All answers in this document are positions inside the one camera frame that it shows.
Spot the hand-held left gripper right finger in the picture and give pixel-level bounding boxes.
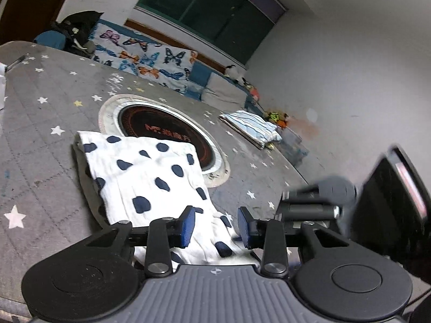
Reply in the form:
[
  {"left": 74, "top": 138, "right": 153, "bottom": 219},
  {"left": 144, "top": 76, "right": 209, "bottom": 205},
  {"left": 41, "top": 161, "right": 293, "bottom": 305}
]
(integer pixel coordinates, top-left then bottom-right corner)
[{"left": 237, "top": 206, "right": 351, "bottom": 278}]

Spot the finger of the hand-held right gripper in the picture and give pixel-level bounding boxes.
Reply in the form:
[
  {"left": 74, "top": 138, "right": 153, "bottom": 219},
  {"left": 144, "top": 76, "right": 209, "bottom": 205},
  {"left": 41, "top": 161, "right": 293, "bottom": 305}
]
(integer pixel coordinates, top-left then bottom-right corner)
[{"left": 276, "top": 175, "right": 358, "bottom": 223}]

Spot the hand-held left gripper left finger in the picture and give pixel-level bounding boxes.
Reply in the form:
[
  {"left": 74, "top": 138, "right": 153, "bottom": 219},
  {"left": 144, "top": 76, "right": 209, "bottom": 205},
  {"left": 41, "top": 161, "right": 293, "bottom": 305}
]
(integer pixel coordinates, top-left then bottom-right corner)
[{"left": 81, "top": 205, "right": 196, "bottom": 278}]

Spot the white polka dot cloth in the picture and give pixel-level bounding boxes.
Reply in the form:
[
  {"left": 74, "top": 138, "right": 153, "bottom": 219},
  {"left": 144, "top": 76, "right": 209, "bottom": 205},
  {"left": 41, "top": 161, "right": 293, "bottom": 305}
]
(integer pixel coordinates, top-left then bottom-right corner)
[{"left": 72, "top": 129, "right": 260, "bottom": 267}]

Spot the clear plastic box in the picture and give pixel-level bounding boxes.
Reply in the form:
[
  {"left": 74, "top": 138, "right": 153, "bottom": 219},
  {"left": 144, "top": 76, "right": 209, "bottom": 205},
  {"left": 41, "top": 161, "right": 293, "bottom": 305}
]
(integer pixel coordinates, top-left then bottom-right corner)
[{"left": 279, "top": 126, "right": 310, "bottom": 166}]

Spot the green toy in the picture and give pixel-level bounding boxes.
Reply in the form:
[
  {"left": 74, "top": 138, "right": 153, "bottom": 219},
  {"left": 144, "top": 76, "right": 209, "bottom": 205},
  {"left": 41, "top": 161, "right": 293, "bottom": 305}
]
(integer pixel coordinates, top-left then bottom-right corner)
[{"left": 265, "top": 109, "right": 291, "bottom": 129}]

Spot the folded striped cloth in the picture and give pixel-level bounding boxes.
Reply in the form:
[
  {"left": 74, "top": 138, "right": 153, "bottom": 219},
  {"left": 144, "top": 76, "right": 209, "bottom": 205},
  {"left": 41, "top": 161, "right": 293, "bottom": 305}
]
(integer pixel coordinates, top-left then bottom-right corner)
[{"left": 218, "top": 109, "right": 283, "bottom": 151}]

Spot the round built-in cooker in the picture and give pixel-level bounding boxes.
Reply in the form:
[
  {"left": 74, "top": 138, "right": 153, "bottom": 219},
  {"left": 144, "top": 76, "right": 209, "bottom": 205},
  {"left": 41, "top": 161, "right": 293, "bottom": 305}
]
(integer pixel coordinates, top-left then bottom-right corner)
[{"left": 98, "top": 94, "right": 231, "bottom": 189}]

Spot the grey cloth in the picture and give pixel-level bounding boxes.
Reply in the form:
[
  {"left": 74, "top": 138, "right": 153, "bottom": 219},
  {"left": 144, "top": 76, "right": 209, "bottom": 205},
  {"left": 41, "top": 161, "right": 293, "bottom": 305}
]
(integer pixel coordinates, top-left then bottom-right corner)
[{"left": 72, "top": 134, "right": 112, "bottom": 227}]

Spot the red and black toy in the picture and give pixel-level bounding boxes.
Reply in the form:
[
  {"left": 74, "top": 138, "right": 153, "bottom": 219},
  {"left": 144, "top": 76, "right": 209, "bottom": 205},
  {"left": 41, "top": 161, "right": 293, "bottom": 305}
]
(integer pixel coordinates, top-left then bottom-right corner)
[{"left": 240, "top": 77, "right": 262, "bottom": 101}]

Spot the grey cushion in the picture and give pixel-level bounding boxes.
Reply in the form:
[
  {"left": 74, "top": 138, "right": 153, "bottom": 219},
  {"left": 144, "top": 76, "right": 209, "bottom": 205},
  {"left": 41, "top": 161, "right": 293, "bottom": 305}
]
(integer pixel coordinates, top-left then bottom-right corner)
[{"left": 200, "top": 72, "right": 250, "bottom": 112}]

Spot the blue cushion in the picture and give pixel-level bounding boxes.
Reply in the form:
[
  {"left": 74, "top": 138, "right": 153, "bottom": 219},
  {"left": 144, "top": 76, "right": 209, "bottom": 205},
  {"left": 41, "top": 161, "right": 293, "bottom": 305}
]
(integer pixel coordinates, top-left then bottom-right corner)
[{"left": 188, "top": 62, "right": 217, "bottom": 101}]

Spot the black and white stuffed toy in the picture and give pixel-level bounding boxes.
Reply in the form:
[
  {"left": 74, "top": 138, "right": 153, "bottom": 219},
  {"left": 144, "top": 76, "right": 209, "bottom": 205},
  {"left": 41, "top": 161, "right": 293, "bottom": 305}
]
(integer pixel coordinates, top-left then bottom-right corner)
[{"left": 224, "top": 64, "right": 247, "bottom": 82}]

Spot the grey star tablecloth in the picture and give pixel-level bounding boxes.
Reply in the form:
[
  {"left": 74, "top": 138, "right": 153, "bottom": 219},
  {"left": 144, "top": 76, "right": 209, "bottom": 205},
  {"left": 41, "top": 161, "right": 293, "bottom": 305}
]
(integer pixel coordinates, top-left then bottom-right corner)
[{"left": 0, "top": 40, "right": 312, "bottom": 320}]

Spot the butterfly print cushion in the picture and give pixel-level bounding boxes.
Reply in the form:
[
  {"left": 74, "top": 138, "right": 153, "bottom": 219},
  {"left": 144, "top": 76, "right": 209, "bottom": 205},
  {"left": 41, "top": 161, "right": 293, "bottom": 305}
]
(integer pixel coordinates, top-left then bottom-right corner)
[{"left": 90, "top": 20, "right": 200, "bottom": 95}]

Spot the dark window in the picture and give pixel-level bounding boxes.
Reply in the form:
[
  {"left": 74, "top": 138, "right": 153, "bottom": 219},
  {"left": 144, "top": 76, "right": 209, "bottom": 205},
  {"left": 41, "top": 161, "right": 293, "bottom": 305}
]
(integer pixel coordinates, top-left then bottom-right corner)
[{"left": 135, "top": 0, "right": 287, "bottom": 67}]

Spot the black bag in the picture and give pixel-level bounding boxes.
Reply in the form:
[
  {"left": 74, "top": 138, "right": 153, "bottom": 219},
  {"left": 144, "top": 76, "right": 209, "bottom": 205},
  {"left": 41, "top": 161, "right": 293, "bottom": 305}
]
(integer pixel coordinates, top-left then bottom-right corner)
[{"left": 50, "top": 11, "right": 103, "bottom": 58}]

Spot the small blue pillow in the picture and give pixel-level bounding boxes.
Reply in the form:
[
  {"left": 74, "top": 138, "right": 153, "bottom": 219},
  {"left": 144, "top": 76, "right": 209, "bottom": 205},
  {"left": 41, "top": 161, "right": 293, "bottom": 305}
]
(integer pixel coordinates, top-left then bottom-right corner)
[{"left": 33, "top": 30, "right": 67, "bottom": 52}]

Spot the white object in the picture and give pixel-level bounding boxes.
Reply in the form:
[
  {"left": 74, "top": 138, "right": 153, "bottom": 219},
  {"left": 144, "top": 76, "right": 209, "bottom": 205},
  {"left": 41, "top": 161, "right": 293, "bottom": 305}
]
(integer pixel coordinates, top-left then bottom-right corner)
[{"left": 0, "top": 62, "right": 8, "bottom": 110}]

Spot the black pen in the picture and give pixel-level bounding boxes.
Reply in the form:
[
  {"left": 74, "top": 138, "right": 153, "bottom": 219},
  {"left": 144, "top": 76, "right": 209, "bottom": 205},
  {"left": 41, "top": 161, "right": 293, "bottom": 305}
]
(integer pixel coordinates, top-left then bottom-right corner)
[{"left": 6, "top": 54, "right": 29, "bottom": 72}]

